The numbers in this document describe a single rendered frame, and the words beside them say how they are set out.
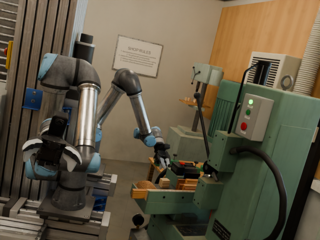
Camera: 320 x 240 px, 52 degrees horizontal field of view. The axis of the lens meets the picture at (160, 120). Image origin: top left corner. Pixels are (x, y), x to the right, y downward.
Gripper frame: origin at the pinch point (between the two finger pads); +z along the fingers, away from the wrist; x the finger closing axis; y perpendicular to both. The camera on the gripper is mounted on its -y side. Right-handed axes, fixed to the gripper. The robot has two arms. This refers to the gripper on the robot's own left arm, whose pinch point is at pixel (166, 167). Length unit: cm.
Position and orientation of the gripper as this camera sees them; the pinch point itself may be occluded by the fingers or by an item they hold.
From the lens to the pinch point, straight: 203.7
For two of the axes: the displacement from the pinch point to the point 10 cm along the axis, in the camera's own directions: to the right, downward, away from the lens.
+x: -9.2, -1.3, -3.8
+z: 1.9, 6.9, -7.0
